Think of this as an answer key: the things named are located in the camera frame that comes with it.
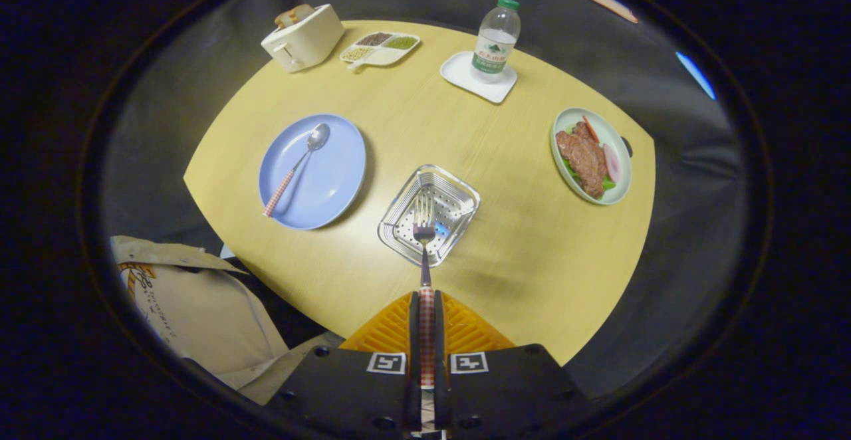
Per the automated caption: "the spoon with red checkered handle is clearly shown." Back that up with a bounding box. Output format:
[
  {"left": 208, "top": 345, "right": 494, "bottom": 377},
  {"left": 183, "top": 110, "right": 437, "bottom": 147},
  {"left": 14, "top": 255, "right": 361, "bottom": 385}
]
[{"left": 263, "top": 123, "right": 330, "bottom": 218}]

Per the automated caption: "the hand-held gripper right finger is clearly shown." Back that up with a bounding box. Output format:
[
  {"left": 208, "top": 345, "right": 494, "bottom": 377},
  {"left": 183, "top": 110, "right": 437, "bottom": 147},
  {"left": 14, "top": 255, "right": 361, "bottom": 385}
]
[{"left": 433, "top": 292, "right": 592, "bottom": 438}]

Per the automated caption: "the green plate with meat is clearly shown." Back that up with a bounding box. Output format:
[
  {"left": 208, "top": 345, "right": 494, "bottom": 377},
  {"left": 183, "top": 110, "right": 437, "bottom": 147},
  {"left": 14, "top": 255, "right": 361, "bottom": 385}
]
[{"left": 550, "top": 107, "right": 632, "bottom": 205}]

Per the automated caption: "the brown paper bag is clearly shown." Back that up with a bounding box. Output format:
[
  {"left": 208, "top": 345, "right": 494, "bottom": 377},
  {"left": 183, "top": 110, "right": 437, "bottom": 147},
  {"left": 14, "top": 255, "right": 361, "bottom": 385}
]
[{"left": 110, "top": 235, "right": 346, "bottom": 406}]

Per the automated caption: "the cream white toaster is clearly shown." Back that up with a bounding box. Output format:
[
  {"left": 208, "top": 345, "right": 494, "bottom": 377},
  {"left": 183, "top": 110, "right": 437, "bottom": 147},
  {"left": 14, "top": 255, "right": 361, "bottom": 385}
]
[{"left": 261, "top": 4, "right": 345, "bottom": 73}]

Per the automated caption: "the clear green-capped water bottle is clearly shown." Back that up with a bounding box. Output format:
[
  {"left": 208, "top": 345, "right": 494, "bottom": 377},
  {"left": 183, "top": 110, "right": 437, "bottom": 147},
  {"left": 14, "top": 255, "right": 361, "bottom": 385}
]
[{"left": 471, "top": 0, "right": 521, "bottom": 84}]

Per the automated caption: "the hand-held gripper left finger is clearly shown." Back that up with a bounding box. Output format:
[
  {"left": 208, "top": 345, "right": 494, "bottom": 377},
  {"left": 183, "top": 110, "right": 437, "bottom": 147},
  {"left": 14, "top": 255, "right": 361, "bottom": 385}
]
[{"left": 266, "top": 292, "right": 423, "bottom": 437}]

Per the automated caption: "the white divided bean dish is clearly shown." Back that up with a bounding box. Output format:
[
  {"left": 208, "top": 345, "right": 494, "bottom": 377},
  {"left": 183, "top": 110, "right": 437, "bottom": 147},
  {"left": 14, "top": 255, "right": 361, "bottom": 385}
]
[{"left": 340, "top": 31, "right": 421, "bottom": 70}]

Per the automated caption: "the fork with red checkered handle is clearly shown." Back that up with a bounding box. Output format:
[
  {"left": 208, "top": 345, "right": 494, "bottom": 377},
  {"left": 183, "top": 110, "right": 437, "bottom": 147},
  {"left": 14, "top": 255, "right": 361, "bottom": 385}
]
[{"left": 412, "top": 194, "right": 437, "bottom": 427}]

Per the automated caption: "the blue round plate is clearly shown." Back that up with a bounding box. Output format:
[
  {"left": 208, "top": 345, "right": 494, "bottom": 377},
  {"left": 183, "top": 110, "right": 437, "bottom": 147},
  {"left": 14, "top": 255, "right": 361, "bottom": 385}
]
[{"left": 258, "top": 114, "right": 367, "bottom": 231}]

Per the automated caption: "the metal wire basket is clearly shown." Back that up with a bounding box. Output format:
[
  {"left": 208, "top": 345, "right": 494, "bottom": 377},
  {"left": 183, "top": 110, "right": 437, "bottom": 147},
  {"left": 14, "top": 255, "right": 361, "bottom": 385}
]
[{"left": 378, "top": 164, "right": 481, "bottom": 268}]

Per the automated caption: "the white square coaster tray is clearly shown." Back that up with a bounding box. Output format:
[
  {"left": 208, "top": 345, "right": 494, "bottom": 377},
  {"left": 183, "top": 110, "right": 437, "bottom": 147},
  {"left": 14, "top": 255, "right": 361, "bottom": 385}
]
[{"left": 439, "top": 51, "right": 518, "bottom": 104}]

